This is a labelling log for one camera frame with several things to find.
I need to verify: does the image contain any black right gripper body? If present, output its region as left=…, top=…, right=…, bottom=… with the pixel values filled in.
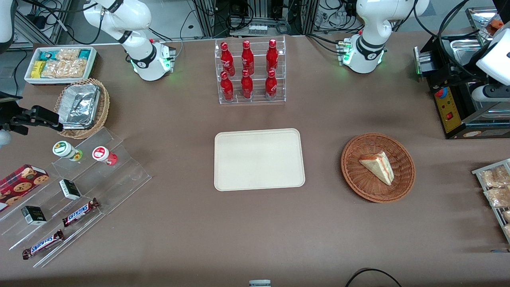
left=0, top=92, right=29, bottom=135

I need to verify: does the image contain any triangular sandwich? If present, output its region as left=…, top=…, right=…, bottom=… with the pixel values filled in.
left=359, top=151, right=395, bottom=186

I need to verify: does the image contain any aluminium foil tray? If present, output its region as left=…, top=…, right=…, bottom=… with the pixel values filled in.
left=59, top=83, right=101, bottom=130

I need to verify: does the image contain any light wicker basket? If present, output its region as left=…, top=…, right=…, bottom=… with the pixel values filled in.
left=54, top=78, right=110, bottom=140

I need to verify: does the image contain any steel tray with fried food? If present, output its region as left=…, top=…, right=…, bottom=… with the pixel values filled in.
left=465, top=6, right=506, bottom=42

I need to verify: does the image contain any brown round wicker basket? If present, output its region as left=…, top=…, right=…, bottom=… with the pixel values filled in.
left=341, top=133, right=416, bottom=204

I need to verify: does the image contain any beige plastic tray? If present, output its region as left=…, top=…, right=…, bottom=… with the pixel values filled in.
left=214, top=128, right=306, bottom=192

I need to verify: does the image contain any green lid cup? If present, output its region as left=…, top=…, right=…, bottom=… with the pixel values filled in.
left=53, top=141, right=83, bottom=162

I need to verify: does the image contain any large clear cracker bag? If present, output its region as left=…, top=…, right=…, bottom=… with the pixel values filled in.
left=41, top=59, right=87, bottom=79

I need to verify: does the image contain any black machine with yellow panel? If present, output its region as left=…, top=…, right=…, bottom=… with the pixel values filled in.
left=414, top=34, right=510, bottom=140

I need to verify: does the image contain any steel pan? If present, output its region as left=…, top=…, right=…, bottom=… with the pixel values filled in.
left=449, top=38, right=493, bottom=77

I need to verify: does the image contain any small clear cracker bag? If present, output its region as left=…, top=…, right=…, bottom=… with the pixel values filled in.
left=56, top=48, right=80, bottom=61

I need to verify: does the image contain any red plaid cookie box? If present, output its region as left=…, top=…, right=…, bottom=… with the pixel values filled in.
left=0, top=164, right=50, bottom=202

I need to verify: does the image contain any red lid cup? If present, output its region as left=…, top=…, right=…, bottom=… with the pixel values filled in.
left=92, top=146, right=118, bottom=166

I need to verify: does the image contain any white snack bin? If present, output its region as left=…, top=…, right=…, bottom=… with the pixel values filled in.
left=24, top=46, right=98, bottom=85

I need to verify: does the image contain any small black box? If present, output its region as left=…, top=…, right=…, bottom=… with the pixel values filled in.
left=59, top=179, right=82, bottom=201
left=21, top=206, right=47, bottom=226

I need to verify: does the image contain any clear bag of fried snacks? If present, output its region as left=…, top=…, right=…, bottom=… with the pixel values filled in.
left=484, top=187, right=510, bottom=208
left=479, top=165, right=510, bottom=189

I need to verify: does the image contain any clear acrylic stepped display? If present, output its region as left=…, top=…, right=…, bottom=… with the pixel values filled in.
left=0, top=127, right=152, bottom=268

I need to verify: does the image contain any Snickers bar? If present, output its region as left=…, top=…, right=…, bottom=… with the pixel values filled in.
left=62, top=198, right=100, bottom=228
left=22, top=229, right=65, bottom=260

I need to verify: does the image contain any red cola bottle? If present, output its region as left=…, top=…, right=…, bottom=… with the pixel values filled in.
left=241, top=69, right=253, bottom=99
left=241, top=40, right=255, bottom=75
left=265, top=70, right=278, bottom=100
left=220, top=42, right=235, bottom=76
left=266, top=39, right=279, bottom=73
left=220, top=71, right=234, bottom=101

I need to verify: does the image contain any clear acrylic bottle rack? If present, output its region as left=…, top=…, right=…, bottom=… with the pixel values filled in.
left=214, top=35, right=286, bottom=105

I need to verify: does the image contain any wire rack tray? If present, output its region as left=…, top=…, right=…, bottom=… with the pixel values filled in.
left=472, top=159, right=510, bottom=244

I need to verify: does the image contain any black cable loop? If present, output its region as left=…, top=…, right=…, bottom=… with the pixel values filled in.
left=345, top=268, right=403, bottom=287

